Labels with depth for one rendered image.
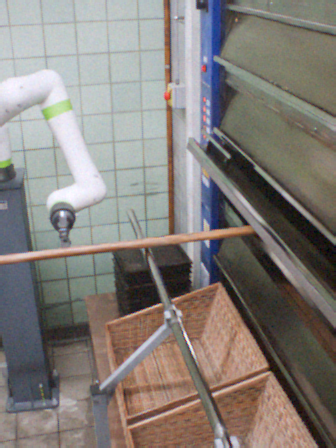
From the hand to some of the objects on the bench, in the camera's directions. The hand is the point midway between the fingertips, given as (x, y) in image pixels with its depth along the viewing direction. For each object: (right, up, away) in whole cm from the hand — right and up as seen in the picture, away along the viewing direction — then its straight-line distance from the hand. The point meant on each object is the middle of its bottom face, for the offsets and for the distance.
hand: (65, 244), depth 190 cm
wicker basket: (+38, -55, +25) cm, 71 cm away
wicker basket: (+50, -78, -27) cm, 96 cm away
